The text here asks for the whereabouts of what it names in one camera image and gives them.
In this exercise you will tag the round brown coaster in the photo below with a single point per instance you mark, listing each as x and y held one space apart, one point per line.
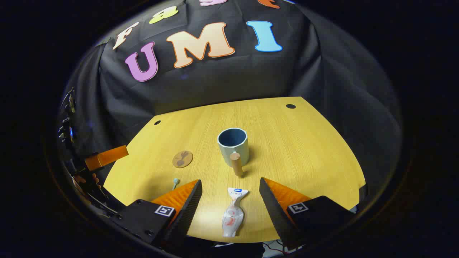
183 159

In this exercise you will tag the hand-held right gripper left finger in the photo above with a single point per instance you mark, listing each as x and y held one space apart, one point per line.
186 211

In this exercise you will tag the black backdrop cloth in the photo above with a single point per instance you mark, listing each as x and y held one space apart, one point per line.
222 82

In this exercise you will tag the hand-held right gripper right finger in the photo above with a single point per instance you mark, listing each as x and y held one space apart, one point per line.
276 211

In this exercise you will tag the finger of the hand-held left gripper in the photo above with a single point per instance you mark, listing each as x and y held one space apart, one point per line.
107 157

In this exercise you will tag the pale toothbrush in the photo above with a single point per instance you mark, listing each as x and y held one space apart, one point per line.
175 181

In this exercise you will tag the wooden desktop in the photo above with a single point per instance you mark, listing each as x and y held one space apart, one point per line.
304 150

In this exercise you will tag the black desk corner guard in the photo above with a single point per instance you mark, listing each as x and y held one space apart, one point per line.
363 193

